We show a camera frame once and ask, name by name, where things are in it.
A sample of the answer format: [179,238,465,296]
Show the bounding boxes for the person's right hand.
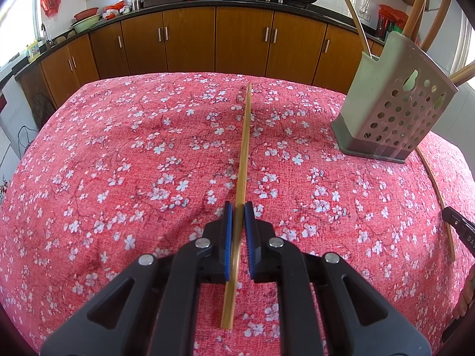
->
[453,267,475,320]

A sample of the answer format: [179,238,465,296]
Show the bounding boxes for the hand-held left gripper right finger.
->
[243,200,433,356]

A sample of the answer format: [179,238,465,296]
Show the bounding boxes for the red and white dishes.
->
[102,1,133,19]

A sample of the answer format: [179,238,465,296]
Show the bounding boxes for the red bag with bottles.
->
[375,4,409,38]

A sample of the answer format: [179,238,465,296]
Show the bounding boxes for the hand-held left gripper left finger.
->
[40,200,234,356]

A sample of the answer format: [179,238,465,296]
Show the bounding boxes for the red floral tablecloth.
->
[0,72,475,356]

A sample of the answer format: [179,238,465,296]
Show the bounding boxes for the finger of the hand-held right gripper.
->
[441,206,475,253]
[441,315,466,345]

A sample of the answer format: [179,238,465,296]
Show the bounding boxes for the wooden base cabinets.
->
[17,5,387,109]

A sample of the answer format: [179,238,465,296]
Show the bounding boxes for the red plastic basin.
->
[73,7,100,21]

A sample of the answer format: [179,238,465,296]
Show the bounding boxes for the red plastic bag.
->
[40,0,63,18]

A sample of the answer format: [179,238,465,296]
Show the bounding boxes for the black kitchen countertop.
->
[13,0,387,78]

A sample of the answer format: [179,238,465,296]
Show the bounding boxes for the perforated grey chopstick holder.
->
[331,31,459,164]

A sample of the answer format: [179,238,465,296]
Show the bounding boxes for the green plastic basin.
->
[70,14,103,34]

